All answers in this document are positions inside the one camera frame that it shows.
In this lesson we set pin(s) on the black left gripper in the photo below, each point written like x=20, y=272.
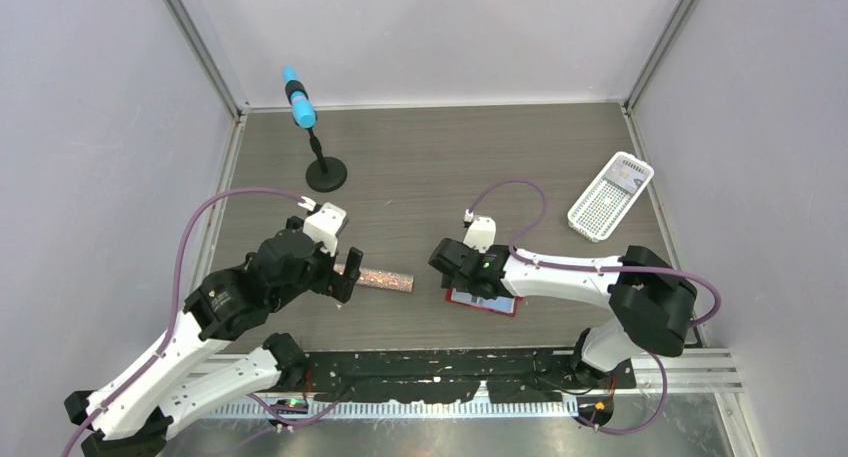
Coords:
x=337, y=285

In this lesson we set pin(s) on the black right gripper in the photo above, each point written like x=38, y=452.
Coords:
x=448, y=283

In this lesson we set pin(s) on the red leather card holder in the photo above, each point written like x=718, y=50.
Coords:
x=506, y=306

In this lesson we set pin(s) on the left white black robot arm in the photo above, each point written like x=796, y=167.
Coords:
x=151, y=402

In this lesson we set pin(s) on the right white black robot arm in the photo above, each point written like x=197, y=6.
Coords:
x=652, y=305

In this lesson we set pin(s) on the silver VIP card in basket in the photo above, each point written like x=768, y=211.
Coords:
x=625, y=174

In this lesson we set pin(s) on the glittery sequin tube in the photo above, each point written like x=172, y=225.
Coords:
x=385, y=280

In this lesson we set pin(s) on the blue microphone on black stand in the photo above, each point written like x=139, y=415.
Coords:
x=324, y=174

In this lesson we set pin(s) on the white perforated plastic basket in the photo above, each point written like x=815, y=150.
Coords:
x=602, y=206

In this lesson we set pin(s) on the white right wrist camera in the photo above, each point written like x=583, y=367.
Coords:
x=480, y=231

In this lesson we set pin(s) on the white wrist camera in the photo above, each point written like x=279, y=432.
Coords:
x=324, y=223
x=480, y=231

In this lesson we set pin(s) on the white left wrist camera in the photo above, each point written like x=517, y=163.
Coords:
x=324, y=223

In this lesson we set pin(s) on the white slotted cable duct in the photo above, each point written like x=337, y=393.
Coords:
x=478, y=407

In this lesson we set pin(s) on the aluminium frame rail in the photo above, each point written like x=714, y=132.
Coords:
x=697, y=371

